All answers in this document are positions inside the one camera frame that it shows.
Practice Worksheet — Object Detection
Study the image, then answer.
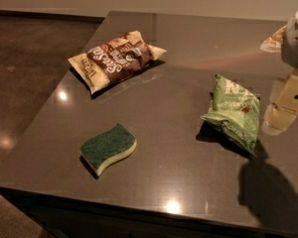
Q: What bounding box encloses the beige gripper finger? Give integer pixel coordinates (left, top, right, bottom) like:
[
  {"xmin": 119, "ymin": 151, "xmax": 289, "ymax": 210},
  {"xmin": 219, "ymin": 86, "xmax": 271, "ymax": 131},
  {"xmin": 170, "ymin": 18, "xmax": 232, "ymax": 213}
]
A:
[{"xmin": 261, "ymin": 68, "xmax": 298, "ymax": 136}]

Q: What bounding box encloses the brown chip bag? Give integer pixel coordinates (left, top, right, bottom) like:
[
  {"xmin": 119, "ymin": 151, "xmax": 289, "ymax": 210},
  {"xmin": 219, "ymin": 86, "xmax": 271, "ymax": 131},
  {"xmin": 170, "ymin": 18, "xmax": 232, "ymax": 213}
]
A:
[{"xmin": 69, "ymin": 31, "xmax": 166, "ymax": 94}]

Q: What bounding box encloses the yellow snack bag at edge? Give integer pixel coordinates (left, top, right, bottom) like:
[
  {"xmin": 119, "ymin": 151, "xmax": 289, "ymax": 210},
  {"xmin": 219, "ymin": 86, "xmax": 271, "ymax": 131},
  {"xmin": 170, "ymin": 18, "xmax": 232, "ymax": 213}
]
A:
[{"xmin": 260, "ymin": 26, "xmax": 286, "ymax": 53}]

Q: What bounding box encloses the green jalapeno chip bag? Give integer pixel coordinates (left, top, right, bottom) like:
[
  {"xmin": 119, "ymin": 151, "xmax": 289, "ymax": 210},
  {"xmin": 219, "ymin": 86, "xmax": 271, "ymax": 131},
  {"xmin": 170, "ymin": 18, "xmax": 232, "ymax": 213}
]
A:
[{"xmin": 201, "ymin": 74, "xmax": 260, "ymax": 155}]

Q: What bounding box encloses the green and white sponge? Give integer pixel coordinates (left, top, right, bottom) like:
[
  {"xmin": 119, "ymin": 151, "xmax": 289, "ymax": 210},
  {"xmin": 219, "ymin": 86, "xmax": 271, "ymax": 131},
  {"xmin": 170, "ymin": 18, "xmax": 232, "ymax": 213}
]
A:
[{"xmin": 80, "ymin": 124, "xmax": 137, "ymax": 177}]

